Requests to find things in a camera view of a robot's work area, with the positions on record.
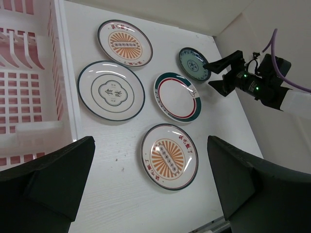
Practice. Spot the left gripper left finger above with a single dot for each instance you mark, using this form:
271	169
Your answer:
44	195

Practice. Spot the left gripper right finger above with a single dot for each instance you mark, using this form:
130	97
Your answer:
258	196

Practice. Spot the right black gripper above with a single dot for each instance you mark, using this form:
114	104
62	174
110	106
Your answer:
263	85

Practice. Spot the small blue patterned plate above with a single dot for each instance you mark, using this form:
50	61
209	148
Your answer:
192	62

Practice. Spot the orange sunburst plate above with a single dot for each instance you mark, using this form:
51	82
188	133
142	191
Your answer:
169	156
125	43

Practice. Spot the pink white dish rack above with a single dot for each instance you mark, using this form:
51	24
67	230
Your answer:
39	108

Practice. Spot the green red rimmed plate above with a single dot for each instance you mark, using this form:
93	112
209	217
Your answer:
177	97

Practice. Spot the white plate quatrefoil motif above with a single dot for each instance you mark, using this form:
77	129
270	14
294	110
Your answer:
111	91

